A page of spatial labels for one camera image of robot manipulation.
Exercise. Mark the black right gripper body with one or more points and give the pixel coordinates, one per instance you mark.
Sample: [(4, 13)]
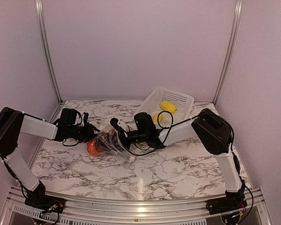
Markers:
[(140, 137)]

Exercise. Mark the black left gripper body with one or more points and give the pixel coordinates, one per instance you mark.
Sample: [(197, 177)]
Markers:
[(83, 135)]

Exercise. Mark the dark red fake grapes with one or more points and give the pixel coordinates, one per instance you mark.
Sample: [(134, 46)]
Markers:
[(109, 141)]

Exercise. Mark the clear zip top bag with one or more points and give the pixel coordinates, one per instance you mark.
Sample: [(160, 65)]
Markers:
[(120, 153)]

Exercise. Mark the yellow fake corn cob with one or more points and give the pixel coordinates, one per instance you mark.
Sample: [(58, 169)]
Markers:
[(158, 117)]

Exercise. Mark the yellow fake lemon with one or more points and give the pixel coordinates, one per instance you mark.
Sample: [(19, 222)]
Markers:
[(168, 106)]

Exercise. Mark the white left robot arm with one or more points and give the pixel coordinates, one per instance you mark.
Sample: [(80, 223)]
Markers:
[(16, 125)]

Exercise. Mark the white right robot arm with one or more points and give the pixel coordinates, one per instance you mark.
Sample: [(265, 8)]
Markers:
[(217, 137)]

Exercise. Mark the orange fake fruit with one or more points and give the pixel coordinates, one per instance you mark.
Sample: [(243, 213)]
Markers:
[(92, 149)]

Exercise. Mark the white perforated plastic basket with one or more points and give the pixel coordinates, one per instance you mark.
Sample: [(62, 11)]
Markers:
[(181, 101)]

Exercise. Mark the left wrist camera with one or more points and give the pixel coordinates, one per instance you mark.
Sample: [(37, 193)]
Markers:
[(85, 118)]

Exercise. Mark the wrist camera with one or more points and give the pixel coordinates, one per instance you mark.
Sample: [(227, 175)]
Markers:
[(117, 124), (85, 118)]

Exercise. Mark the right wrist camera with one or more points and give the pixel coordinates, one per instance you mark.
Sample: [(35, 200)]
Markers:
[(117, 124)]

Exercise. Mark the aluminium front rail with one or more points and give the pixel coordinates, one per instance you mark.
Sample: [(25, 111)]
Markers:
[(93, 211)]

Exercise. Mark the left aluminium frame post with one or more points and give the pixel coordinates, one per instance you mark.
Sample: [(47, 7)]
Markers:
[(48, 58)]

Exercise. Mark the aluminium frame post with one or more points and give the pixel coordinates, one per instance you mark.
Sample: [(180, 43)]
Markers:
[(229, 51), (48, 58)]

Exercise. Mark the right aluminium frame post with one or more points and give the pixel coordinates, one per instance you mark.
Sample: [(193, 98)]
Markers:
[(229, 51)]

